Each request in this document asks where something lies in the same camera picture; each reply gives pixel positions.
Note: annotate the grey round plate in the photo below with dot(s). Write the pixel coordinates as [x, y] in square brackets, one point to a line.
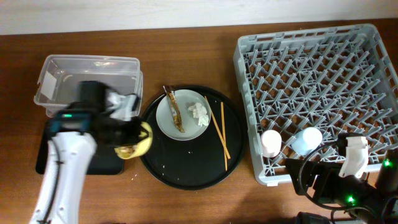
[185, 98]

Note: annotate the yellow bowl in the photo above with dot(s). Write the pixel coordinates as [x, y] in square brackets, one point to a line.
[145, 139]

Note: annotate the brown snack wrapper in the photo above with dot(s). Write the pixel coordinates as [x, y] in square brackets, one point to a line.
[170, 93]

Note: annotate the black rectangular tray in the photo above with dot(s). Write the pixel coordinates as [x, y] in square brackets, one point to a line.
[104, 162]

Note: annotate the wooden chopstick left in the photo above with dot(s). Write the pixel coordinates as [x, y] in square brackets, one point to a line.
[225, 149]

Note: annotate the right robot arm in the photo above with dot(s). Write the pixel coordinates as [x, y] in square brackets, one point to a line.
[386, 186]

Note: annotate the pink cup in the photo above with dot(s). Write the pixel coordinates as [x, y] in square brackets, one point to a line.
[271, 142]

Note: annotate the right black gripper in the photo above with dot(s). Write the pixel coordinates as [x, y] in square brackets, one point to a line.
[327, 172]

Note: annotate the clear plastic bin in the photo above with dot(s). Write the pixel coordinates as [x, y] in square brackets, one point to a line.
[61, 74]

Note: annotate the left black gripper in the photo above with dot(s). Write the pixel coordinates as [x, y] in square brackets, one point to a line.
[121, 144]

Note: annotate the wooden chopstick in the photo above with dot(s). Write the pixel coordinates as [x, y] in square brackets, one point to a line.
[224, 135]
[225, 149]

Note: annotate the grey dishwasher rack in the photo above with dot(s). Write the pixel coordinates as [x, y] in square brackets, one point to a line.
[335, 79]

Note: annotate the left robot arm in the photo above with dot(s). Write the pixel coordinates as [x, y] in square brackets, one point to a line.
[98, 117]

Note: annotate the wooden chopstick right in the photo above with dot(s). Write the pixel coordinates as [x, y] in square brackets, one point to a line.
[224, 135]

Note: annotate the food scraps and rice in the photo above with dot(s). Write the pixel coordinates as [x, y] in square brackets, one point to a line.
[125, 152]

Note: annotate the light blue cup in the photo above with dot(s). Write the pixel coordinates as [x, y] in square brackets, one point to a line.
[307, 140]

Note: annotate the crumpled white napkin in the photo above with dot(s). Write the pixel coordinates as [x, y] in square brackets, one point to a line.
[200, 113]

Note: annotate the round black serving tray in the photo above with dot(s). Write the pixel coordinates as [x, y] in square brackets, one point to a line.
[198, 163]

